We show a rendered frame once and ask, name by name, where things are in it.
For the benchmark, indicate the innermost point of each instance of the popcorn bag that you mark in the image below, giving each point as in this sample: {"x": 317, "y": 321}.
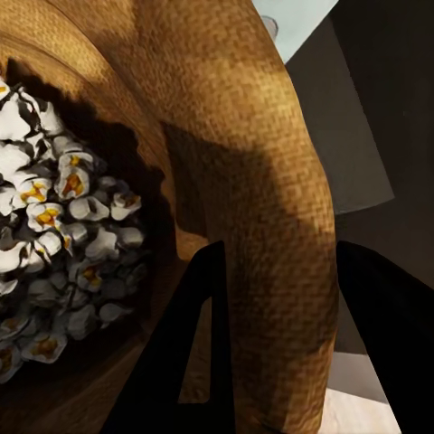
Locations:
{"x": 189, "y": 102}

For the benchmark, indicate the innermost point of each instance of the fridge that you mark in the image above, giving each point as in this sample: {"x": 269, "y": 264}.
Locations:
{"x": 388, "y": 46}

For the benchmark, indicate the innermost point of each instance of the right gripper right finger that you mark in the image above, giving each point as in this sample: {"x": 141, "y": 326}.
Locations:
{"x": 394, "y": 314}

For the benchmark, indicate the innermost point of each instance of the microwave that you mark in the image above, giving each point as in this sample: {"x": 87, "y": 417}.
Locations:
{"x": 290, "y": 22}

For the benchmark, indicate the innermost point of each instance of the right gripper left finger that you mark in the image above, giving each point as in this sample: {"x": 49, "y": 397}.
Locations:
{"x": 148, "y": 404}

